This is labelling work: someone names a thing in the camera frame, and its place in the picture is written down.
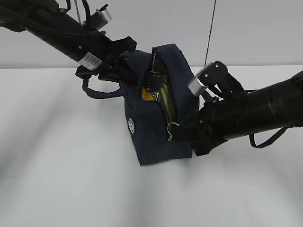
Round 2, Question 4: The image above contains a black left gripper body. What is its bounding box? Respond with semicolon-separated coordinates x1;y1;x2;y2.
75;36;137;80

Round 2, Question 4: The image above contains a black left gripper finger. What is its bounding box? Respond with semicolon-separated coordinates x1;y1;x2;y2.
98;68;125;83
117;55;144;86

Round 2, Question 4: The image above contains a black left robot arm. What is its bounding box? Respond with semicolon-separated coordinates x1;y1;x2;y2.
0;0;138;85

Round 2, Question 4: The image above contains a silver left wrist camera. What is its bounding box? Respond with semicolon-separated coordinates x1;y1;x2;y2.
91;4;112;30

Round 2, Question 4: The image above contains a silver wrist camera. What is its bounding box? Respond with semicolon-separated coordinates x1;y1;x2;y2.
188;61;244;97
91;4;112;30

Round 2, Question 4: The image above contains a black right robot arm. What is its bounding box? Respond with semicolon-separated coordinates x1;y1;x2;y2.
171;72;303;156

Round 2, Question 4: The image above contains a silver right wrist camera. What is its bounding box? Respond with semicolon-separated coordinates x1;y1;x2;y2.
188;61;244;97

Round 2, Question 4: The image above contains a glass container with green lid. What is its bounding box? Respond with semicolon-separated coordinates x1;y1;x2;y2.
157;84;177;124

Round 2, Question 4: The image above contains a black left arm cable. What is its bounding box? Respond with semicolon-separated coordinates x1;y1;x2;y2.
47;0;95;31

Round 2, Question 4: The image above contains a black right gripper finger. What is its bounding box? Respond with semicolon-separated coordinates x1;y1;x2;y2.
172;124;201;142

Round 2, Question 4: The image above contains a yellow pear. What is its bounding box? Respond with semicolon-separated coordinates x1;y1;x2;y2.
141;87;158;101

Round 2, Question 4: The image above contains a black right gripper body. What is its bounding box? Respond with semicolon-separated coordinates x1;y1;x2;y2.
191;100;227;157

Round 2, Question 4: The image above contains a dark blue fabric lunch bag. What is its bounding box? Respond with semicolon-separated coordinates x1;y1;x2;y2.
82;44;199;166

